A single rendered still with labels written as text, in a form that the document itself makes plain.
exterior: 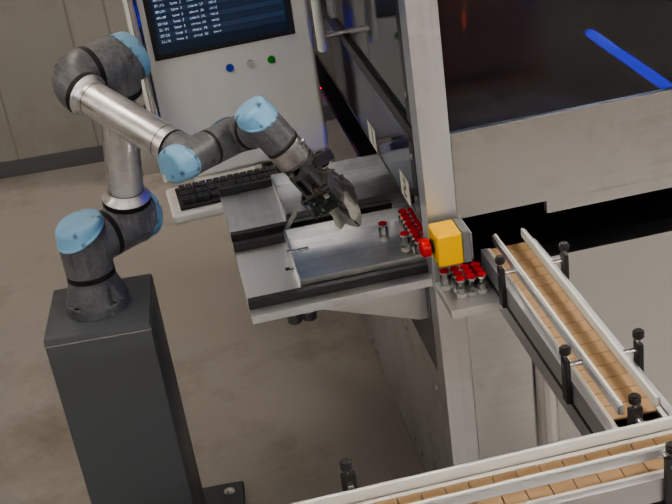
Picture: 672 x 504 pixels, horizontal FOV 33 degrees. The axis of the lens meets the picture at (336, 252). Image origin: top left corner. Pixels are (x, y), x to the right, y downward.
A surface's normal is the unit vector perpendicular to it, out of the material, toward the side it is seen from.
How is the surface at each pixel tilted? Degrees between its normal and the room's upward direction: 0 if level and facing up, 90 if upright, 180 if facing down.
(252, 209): 0
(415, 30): 90
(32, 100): 90
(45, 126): 90
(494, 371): 90
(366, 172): 0
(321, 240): 0
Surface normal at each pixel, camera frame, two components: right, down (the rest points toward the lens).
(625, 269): 0.19, 0.43
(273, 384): -0.13, -0.88
